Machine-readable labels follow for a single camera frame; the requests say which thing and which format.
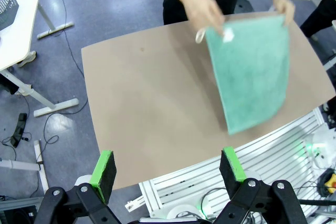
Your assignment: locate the white shoe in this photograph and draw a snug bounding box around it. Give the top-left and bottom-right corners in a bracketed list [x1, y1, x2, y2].
[17, 50, 37, 67]

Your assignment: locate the green terry towel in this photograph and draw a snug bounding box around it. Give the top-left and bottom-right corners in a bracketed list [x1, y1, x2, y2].
[195, 15, 291, 135]

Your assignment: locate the white desk leg frame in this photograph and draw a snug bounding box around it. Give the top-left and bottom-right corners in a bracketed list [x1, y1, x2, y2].
[0, 140, 49, 194]

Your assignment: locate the black power strip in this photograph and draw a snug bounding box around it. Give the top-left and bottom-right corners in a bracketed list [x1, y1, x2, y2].
[10, 113, 28, 148]

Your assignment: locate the yellow emergency stop button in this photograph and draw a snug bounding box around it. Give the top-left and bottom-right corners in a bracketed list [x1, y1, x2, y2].
[324, 173, 336, 191]

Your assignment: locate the person's right hand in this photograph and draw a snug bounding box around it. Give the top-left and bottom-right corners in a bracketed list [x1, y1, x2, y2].
[183, 0, 226, 35]

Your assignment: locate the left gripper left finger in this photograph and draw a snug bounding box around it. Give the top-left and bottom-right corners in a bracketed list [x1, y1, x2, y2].
[34, 150, 124, 224]

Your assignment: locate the grey perforated basket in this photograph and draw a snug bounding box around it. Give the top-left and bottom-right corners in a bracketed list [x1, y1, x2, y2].
[0, 0, 20, 31]

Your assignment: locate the person's left hand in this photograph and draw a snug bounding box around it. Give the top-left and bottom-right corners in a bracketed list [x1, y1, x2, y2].
[272, 0, 296, 27]

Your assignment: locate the bystander in black trousers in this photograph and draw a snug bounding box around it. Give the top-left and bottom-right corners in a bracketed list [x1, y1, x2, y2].
[300, 0, 336, 38]

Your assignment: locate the white desk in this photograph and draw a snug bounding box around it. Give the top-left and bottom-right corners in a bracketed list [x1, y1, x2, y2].
[0, 0, 79, 118]

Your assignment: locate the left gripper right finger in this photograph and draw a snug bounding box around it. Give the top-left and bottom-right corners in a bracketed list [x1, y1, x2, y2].
[214, 146, 308, 224]

